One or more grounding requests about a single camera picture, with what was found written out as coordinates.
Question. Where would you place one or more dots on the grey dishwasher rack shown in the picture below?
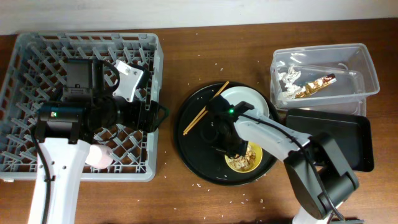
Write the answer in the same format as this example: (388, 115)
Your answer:
(33, 69)

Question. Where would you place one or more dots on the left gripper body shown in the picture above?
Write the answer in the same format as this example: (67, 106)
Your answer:
(148, 122)

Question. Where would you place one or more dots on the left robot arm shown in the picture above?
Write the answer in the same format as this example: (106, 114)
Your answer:
(98, 94)

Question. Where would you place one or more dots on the round black tray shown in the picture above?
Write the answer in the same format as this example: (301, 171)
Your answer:
(198, 155)

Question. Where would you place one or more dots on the yellow bowl with shells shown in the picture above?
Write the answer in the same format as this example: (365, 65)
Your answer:
(247, 163)

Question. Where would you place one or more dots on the pink cup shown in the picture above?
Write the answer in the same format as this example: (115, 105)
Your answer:
(99, 156)

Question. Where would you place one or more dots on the grey round plate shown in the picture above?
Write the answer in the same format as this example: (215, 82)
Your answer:
(235, 95)

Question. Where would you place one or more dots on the white tissue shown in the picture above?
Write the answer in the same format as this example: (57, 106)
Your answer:
(287, 76)

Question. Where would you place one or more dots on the clear plastic bin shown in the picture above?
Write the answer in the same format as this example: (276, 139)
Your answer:
(356, 77)

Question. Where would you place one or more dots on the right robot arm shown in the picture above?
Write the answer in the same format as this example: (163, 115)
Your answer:
(319, 173)

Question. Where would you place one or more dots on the gold brown snack wrapper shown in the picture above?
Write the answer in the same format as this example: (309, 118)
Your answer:
(315, 86)

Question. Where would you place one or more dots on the upper wooden chopstick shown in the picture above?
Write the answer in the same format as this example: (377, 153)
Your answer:
(216, 94)

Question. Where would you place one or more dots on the black rectangular tray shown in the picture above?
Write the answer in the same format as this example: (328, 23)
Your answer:
(351, 132)

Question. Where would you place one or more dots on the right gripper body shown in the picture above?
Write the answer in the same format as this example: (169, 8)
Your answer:
(232, 145)

